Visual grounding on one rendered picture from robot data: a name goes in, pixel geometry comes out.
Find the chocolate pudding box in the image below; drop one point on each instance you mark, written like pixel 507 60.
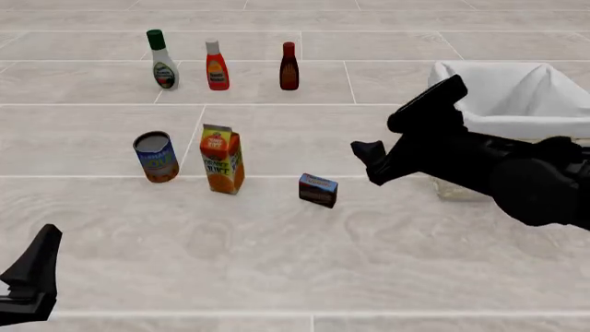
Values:
pixel 318 192

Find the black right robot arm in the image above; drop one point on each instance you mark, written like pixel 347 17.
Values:
pixel 530 186

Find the blue and orange soup can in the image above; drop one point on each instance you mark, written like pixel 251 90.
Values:
pixel 156 162

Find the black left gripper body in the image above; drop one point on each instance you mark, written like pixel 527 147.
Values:
pixel 27 309

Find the dark red sauce bottle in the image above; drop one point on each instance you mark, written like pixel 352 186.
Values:
pixel 289 72

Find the orange juice carton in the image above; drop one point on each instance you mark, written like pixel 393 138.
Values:
pixel 221 166

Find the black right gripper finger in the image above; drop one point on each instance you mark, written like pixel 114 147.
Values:
pixel 367 152

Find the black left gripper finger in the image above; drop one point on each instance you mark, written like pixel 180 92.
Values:
pixel 39 263

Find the white cloth basket liner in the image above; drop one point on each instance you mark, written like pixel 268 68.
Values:
pixel 516 103

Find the white dressing bottle green cap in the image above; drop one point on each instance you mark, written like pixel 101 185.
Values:
pixel 165 74

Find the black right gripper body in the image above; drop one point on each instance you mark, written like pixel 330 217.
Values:
pixel 419 155

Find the red ketchup bottle white cap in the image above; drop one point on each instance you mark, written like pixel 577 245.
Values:
pixel 217 72

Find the pale wicker basket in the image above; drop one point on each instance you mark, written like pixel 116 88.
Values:
pixel 456 192

